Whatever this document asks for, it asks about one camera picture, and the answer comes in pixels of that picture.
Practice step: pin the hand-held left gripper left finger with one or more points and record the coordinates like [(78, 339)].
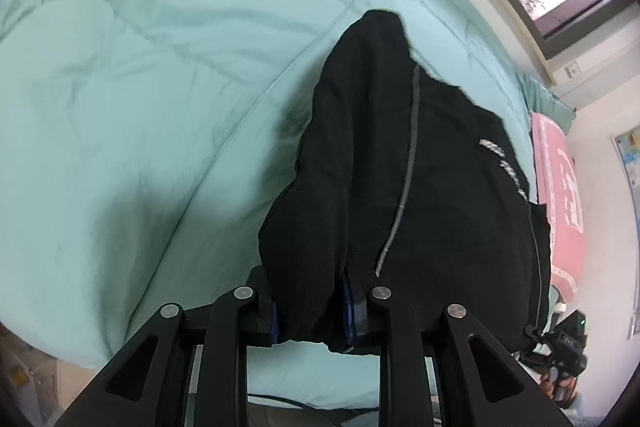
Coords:
[(272, 324)]

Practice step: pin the teal quilted blanket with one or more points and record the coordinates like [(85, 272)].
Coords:
[(150, 107)]

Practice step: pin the white wall socket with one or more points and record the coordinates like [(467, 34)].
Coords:
[(573, 70)]

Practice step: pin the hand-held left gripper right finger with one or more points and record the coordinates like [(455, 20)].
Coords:
[(348, 312)]

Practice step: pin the person's right hand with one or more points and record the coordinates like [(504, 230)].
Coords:
[(557, 389)]

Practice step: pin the black hooded jacket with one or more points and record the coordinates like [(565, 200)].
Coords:
[(425, 207)]

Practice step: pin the wall poster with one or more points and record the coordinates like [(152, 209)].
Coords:
[(630, 157)]

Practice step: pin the pink printed pillow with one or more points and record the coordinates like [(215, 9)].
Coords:
[(560, 197)]

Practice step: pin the cluttered storage box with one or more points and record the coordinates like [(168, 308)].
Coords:
[(25, 382)]

